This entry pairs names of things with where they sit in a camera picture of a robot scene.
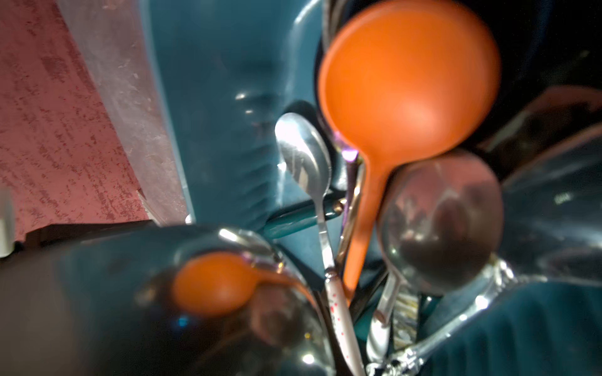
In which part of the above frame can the orange plastic spoon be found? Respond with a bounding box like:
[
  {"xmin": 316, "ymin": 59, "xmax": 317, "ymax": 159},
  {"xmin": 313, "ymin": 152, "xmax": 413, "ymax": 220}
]
[{"xmin": 317, "ymin": 1, "xmax": 500, "ymax": 295}]

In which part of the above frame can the gold spoon green handle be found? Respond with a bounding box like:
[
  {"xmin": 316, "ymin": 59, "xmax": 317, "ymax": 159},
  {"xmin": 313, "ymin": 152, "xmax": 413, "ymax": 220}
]
[{"xmin": 260, "ymin": 195, "xmax": 346, "ymax": 240}]

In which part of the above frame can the silver spoon patterned handle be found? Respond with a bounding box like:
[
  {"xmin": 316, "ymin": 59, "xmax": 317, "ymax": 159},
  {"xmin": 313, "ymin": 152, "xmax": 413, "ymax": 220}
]
[{"xmin": 391, "ymin": 285, "xmax": 420, "ymax": 351}]

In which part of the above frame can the small silver spoon speckled handle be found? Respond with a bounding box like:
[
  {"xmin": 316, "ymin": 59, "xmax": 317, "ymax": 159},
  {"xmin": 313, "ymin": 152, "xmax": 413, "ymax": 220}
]
[{"xmin": 274, "ymin": 113, "xmax": 365, "ymax": 375}]

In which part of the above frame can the silver steel spoon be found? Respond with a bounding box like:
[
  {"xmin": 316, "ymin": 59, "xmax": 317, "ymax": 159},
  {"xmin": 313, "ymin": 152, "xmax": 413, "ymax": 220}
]
[{"xmin": 366, "ymin": 149, "xmax": 504, "ymax": 363}]

